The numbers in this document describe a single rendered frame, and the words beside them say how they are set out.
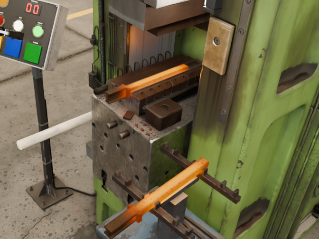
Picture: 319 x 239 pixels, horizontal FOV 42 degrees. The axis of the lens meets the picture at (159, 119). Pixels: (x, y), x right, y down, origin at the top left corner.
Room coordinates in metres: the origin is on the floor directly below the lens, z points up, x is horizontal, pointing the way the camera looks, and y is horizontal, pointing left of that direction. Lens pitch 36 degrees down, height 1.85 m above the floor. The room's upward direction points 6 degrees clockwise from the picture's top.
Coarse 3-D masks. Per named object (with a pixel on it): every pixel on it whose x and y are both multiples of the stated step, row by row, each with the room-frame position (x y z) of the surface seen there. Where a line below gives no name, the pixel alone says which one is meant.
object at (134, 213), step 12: (192, 168) 0.94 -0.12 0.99; (180, 180) 0.88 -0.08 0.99; (156, 192) 0.82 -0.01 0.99; (168, 192) 0.83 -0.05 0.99; (132, 204) 0.76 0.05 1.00; (144, 204) 0.77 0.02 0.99; (120, 216) 0.72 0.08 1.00; (132, 216) 0.72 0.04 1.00; (108, 228) 0.68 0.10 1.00; (120, 228) 0.70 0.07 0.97
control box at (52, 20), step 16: (16, 0) 1.67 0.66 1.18; (32, 0) 1.66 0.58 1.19; (16, 16) 1.64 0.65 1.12; (32, 16) 1.62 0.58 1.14; (48, 16) 1.60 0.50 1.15; (64, 16) 1.65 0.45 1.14; (32, 32) 1.58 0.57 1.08; (48, 32) 1.57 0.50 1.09; (48, 48) 1.53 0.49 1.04; (32, 64) 1.51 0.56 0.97; (48, 64) 1.52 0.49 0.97
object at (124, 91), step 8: (184, 64) 1.57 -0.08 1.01; (168, 72) 1.49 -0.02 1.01; (176, 72) 1.51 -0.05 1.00; (144, 80) 1.41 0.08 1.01; (152, 80) 1.41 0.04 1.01; (120, 88) 1.31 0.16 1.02; (128, 88) 1.33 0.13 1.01; (136, 88) 1.35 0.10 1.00; (112, 96) 1.28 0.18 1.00; (120, 96) 1.31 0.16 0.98; (128, 96) 1.32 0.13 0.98
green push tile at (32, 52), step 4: (28, 44) 1.55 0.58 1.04; (32, 44) 1.55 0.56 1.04; (28, 48) 1.54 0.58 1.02; (32, 48) 1.54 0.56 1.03; (36, 48) 1.54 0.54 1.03; (40, 48) 1.53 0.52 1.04; (28, 52) 1.54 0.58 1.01; (32, 52) 1.53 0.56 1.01; (36, 52) 1.53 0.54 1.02; (40, 52) 1.53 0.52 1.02; (24, 56) 1.53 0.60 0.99; (28, 56) 1.53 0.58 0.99; (32, 56) 1.52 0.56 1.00; (36, 56) 1.52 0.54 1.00; (28, 60) 1.52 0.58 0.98; (32, 60) 1.51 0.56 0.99; (36, 60) 1.51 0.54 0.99
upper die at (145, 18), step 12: (120, 0) 1.38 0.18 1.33; (132, 0) 1.33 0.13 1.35; (192, 0) 1.45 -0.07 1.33; (204, 0) 1.49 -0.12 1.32; (120, 12) 1.38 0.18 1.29; (132, 12) 1.33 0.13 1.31; (144, 12) 1.29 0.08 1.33; (156, 12) 1.32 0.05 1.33; (168, 12) 1.36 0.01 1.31; (180, 12) 1.41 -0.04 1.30; (192, 12) 1.45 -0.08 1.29; (204, 12) 1.50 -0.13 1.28; (132, 24) 1.33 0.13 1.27; (144, 24) 1.29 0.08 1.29; (156, 24) 1.33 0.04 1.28
